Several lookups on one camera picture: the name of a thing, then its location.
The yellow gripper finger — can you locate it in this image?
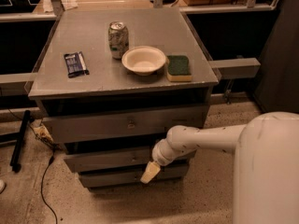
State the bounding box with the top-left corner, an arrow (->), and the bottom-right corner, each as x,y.
140,161 -> 161,184

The grey drawer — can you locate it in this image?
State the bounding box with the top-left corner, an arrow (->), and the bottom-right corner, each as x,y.
43,105 -> 208,143
79,161 -> 189,189
64,145 -> 197,174

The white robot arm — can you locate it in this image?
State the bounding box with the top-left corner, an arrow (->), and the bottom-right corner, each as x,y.
141,112 -> 299,224

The grey bottom drawer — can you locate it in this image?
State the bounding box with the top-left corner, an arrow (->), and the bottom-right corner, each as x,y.
79,161 -> 189,189

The grey drawer cabinet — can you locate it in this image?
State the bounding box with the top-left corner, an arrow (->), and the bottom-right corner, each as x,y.
29,8 -> 218,191

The grey top drawer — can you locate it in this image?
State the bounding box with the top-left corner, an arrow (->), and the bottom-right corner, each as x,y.
43,105 -> 208,143

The green yellow sponge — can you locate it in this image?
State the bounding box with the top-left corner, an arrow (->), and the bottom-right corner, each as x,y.
166,55 -> 192,82

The white paper bowl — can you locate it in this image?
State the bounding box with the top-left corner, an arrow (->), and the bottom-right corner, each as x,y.
121,46 -> 166,76

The white power strip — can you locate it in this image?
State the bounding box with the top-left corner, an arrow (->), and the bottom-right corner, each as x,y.
34,125 -> 53,143

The blue snack packet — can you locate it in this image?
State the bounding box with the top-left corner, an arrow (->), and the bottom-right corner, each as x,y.
64,51 -> 89,78

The black bar on floor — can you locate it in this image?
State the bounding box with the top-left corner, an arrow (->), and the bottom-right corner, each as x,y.
10,110 -> 30,173

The green soda can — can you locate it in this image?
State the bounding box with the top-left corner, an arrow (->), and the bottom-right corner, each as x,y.
108,21 -> 129,59

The dark cabinet at right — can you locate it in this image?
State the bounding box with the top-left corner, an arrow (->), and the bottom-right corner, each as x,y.
252,0 -> 299,113

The white crumpled cloth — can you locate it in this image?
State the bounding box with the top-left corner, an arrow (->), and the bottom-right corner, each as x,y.
62,0 -> 78,10

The black floor cable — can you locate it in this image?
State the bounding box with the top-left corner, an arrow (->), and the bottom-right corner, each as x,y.
40,154 -> 59,224

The grey side rail beam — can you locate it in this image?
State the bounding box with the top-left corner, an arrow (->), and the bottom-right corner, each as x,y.
209,58 -> 261,79

